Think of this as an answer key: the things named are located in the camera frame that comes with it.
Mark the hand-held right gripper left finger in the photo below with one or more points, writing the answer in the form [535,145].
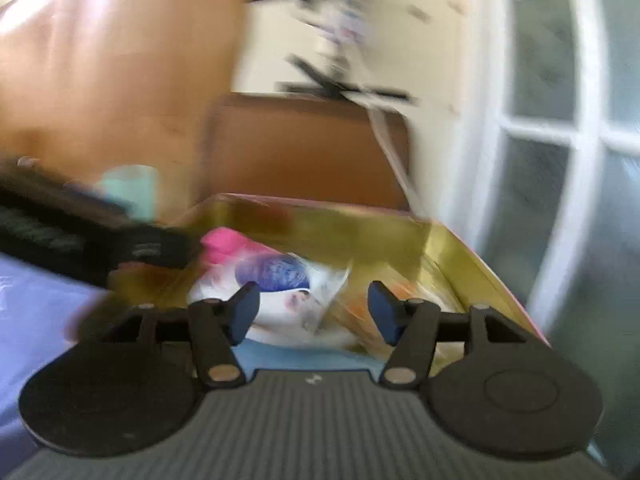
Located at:
[245,310]

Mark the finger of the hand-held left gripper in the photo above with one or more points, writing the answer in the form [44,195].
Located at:
[160,249]

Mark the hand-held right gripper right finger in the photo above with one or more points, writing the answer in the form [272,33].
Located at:
[384,314]

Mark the white packet blue oval print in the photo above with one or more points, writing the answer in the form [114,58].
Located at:
[272,285]

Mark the pink fuzzy sock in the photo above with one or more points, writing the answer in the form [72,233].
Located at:
[225,245]

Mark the green plastic mug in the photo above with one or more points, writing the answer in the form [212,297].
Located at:
[132,190]

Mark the blue printed tablecloth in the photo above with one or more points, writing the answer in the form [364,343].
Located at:
[35,320]

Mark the wooden rattan chair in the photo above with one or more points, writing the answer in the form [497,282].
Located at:
[305,150]

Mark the wooden board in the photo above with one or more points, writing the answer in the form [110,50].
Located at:
[120,60]

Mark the black tape strips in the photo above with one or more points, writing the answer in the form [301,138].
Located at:
[345,85]

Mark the white framed glass door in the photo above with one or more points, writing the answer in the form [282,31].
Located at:
[560,135]

